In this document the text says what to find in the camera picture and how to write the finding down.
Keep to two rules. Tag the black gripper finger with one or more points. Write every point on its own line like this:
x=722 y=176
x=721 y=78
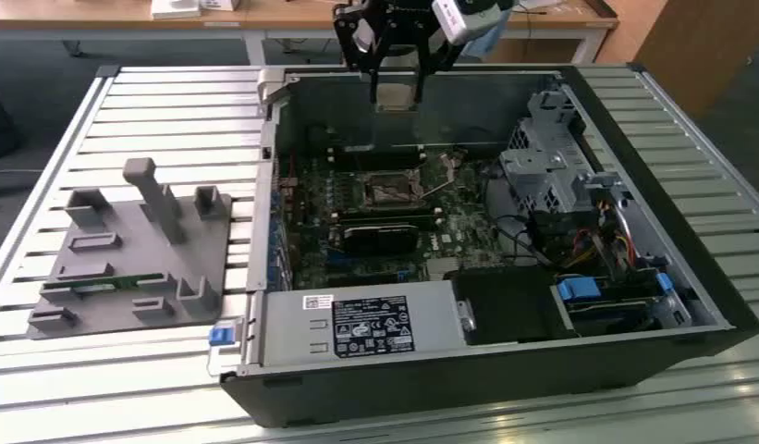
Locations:
x=420 y=78
x=374 y=83

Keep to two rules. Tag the silver topped CPU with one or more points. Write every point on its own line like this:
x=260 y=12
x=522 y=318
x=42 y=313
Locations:
x=394 y=99

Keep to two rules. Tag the thin metal locking lever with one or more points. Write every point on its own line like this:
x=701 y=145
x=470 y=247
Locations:
x=442 y=189

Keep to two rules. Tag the black RAM slot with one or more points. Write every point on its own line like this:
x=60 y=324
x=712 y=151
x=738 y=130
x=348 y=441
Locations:
x=380 y=164
x=385 y=213
x=380 y=152
x=385 y=222

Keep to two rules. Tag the pale blue soft object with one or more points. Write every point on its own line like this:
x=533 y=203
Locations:
x=488 y=41

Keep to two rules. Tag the wooden desk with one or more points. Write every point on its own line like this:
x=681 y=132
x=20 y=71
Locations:
x=281 y=18

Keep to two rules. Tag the grey metal drive cage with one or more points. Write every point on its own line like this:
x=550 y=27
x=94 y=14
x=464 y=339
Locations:
x=540 y=185

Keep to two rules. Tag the green motherboard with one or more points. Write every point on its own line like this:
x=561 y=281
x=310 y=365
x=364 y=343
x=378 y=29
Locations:
x=472 y=217

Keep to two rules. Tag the silver chipset heatsink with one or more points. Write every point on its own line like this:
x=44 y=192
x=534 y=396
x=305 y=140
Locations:
x=444 y=264

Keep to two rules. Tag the wooden cabinet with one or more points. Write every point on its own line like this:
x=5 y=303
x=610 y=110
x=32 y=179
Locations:
x=706 y=46

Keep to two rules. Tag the black plastic shroud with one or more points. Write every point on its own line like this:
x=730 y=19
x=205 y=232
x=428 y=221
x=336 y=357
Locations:
x=509 y=300

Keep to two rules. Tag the blue disk carrier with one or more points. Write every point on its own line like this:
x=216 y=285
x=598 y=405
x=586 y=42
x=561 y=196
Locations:
x=577 y=289

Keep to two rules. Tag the grey power supply with label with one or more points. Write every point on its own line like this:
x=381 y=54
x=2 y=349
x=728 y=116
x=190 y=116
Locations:
x=293 y=333

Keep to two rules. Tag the grey parts rack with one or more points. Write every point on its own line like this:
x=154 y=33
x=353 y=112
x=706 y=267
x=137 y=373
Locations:
x=138 y=287

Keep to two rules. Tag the blue case latch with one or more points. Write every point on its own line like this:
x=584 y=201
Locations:
x=225 y=336

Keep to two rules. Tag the green RAM stick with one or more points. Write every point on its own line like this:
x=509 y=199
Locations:
x=117 y=282

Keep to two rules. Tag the grey metal disk bay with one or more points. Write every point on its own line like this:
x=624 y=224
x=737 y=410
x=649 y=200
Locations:
x=669 y=314

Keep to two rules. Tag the black PC case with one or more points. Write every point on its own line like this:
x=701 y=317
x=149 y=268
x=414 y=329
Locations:
x=417 y=384

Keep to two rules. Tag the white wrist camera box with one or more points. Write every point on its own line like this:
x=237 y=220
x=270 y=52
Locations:
x=457 y=20

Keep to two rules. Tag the CPU socket with metal frame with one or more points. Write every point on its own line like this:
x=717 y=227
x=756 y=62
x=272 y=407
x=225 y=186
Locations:
x=392 y=189

